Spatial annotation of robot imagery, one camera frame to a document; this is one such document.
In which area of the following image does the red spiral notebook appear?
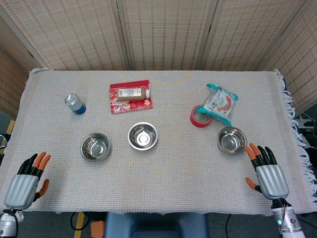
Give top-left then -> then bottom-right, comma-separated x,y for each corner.
109,79 -> 154,115

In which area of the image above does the silver and blue can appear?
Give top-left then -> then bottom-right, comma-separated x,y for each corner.
64,93 -> 87,115

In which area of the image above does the woven folding screen panel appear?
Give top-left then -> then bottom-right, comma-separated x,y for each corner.
260,0 -> 317,112
200,0 -> 313,71
0,0 -> 132,71
116,0 -> 218,71
0,14 -> 44,119

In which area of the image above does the black cable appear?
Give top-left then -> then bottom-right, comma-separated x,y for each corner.
70,212 -> 86,232

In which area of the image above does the teal clear snack package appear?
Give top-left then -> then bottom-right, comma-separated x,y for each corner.
197,83 -> 239,127

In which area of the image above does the stainless steel bowl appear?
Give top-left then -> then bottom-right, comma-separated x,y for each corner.
127,121 -> 159,151
80,132 -> 111,162
217,126 -> 248,156

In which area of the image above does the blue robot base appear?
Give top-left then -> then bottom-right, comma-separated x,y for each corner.
104,212 -> 209,238

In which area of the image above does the brown drink bottle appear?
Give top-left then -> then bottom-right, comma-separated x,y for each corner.
116,87 -> 151,102

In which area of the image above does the red tape roll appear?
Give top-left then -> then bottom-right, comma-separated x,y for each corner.
190,104 -> 213,128

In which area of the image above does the beige woven tablecloth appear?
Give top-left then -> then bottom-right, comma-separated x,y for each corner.
0,67 -> 317,216

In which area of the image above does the orange block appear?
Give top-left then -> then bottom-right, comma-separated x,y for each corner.
90,220 -> 105,238

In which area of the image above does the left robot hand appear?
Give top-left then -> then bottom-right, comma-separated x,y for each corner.
3,151 -> 52,211

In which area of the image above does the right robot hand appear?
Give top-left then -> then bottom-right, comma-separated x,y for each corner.
244,142 -> 291,201

